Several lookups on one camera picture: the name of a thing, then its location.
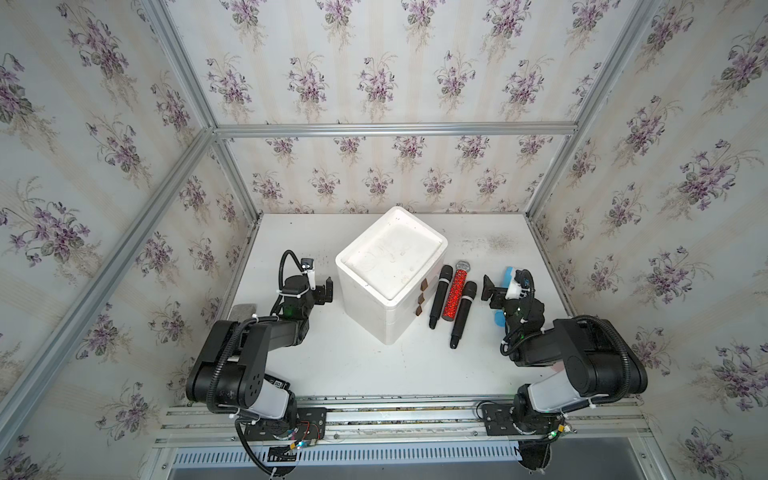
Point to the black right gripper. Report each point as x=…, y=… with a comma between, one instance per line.
x=490, y=286

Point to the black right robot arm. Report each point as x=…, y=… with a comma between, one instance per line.
x=598, y=366

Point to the white bottom drawer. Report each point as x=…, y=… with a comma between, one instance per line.
x=412, y=307

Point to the black toy microphone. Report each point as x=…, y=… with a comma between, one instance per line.
x=443, y=284
x=468, y=296

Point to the white plastic drawer cabinet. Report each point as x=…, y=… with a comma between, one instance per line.
x=360, y=271

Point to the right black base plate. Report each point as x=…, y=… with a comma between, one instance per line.
x=505, y=419

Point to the aluminium mounting rail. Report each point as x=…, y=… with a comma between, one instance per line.
x=371, y=419

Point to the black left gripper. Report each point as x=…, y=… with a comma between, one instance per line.
x=327, y=291

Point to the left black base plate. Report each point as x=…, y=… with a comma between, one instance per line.
x=303, y=427

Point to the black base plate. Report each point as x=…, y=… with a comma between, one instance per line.
x=303, y=427
x=505, y=419

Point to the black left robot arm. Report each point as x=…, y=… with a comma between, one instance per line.
x=229, y=375

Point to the white slotted cable duct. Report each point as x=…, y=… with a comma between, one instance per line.
x=351, y=454

